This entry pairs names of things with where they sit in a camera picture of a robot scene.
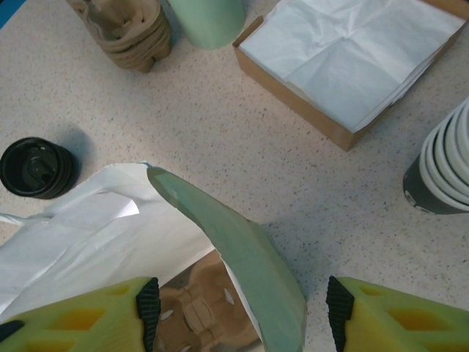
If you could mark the white paper napkins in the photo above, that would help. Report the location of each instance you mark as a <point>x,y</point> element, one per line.
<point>348,55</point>

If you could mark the brown cardboard napkin box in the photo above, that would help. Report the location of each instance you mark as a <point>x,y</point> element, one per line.
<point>293,106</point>

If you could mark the stack of black lids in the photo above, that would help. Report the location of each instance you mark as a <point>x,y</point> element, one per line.
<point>36,168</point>

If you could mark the stack of cardboard cup carriers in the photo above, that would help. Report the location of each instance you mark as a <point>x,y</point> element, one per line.
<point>128,40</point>

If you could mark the green paper gift bag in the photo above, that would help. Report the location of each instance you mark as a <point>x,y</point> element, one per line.
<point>238,256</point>

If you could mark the brown cardboard cup carrier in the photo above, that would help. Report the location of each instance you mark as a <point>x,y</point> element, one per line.
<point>198,315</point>

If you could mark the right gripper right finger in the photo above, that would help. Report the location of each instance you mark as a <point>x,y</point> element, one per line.
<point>403,322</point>

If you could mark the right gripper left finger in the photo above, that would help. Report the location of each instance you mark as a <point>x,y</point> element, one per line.
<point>73,322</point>

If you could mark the green straw holder cup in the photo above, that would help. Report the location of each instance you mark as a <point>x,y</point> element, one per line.
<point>209,22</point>

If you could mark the stack of paper cups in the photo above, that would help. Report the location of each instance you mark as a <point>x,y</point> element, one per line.
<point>439,168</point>

